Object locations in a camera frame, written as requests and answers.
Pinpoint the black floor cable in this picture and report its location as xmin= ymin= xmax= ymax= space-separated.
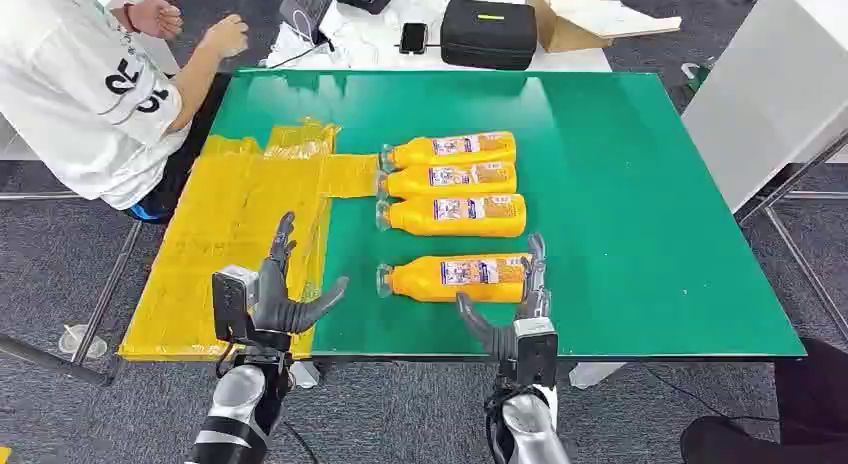
xmin=645 ymin=368 xmax=776 ymax=423

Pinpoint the white charging cable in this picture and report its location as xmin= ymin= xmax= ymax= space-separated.
xmin=264 ymin=10 xmax=399 ymax=68

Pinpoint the person's left hand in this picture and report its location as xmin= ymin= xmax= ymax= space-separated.
xmin=125 ymin=0 xmax=185 ymax=41

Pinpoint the open cardboard box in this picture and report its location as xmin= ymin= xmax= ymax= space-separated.
xmin=525 ymin=0 xmax=684 ymax=54

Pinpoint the black smartphone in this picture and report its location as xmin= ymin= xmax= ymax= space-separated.
xmin=399 ymin=22 xmax=429 ymax=56

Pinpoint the metal panel frame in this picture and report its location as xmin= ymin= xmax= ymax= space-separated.
xmin=735 ymin=129 xmax=848 ymax=343

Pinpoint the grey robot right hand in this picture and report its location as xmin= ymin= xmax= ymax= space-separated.
xmin=455 ymin=232 xmax=553 ymax=364

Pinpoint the tablet with dark screen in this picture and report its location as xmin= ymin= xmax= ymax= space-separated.
xmin=278 ymin=0 xmax=334 ymax=45

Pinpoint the green table mat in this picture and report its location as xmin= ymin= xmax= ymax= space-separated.
xmin=206 ymin=68 xmax=808 ymax=362

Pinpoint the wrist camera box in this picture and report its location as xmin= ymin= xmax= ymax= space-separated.
xmin=211 ymin=264 xmax=261 ymax=346
xmin=513 ymin=317 xmax=560 ymax=388

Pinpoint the black zip case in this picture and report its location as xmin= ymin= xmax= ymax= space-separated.
xmin=439 ymin=0 xmax=539 ymax=71

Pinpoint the yellow plastic sheet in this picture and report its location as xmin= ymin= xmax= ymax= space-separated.
xmin=117 ymin=118 xmax=380 ymax=364

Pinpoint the large white panel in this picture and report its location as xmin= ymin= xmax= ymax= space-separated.
xmin=680 ymin=0 xmax=848 ymax=214

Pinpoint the person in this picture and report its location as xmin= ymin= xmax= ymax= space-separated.
xmin=0 ymin=0 xmax=250 ymax=224

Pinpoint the white foam sheet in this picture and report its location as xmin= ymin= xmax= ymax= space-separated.
xmin=549 ymin=0 xmax=684 ymax=40

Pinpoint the metal table leg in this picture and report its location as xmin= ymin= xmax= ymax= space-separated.
xmin=0 ymin=219 xmax=144 ymax=388

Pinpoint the orange drink bottle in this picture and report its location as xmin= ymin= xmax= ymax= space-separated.
xmin=375 ymin=193 xmax=528 ymax=239
xmin=375 ymin=161 xmax=519 ymax=201
xmin=375 ymin=252 xmax=533 ymax=305
xmin=378 ymin=130 xmax=517 ymax=173

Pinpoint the person's hand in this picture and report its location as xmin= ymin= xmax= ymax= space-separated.
xmin=200 ymin=13 xmax=250 ymax=59
xmin=125 ymin=0 xmax=185 ymax=41

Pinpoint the person's right hand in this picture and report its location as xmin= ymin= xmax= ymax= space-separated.
xmin=200 ymin=13 xmax=250 ymax=59

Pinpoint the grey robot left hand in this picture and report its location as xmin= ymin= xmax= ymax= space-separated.
xmin=250 ymin=211 xmax=350 ymax=336

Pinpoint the black thin cable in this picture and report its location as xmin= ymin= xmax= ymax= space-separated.
xmin=264 ymin=40 xmax=336 ymax=69

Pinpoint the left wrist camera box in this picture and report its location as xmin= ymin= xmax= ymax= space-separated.
xmin=211 ymin=264 xmax=261 ymax=346

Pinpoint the white background table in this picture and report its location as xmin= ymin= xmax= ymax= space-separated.
xmin=261 ymin=0 xmax=614 ymax=73

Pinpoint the clear plastic cup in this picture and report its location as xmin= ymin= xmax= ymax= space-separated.
xmin=58 ymin=323 xmax=109 ymax=361

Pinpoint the white table foot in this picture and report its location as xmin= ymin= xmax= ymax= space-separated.
xmin=569 ymin=362 xmax=627 ymax=391
xmin=291 ymin=361 xmax=321 ymax=389

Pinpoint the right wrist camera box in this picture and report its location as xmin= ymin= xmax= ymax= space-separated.
xmin=513 ymin=317 xmax=560 ymax=388

